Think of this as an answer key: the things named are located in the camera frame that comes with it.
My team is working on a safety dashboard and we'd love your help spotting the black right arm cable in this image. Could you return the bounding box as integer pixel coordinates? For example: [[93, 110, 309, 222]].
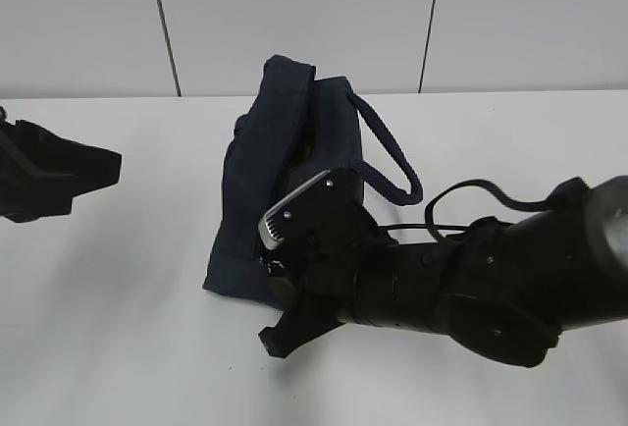
[[377, 178, 560, 243]]

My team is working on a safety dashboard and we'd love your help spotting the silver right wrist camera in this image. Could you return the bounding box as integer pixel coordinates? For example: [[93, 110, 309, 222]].
[[257, 170, 331, 250]]

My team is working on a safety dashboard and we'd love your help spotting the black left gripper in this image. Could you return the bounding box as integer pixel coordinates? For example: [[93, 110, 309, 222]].
[[1, 107, 122, 223]]

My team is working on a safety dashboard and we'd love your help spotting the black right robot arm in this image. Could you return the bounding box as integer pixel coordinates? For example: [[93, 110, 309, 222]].
[[258, 169, 627, 368]]

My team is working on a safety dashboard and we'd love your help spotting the dark navy fabric bag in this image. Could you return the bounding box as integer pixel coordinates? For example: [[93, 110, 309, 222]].
[[203, 55, 423, 307]]

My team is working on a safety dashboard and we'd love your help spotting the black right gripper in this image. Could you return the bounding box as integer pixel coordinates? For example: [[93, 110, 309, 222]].
[[258, 168, 392, 359]]

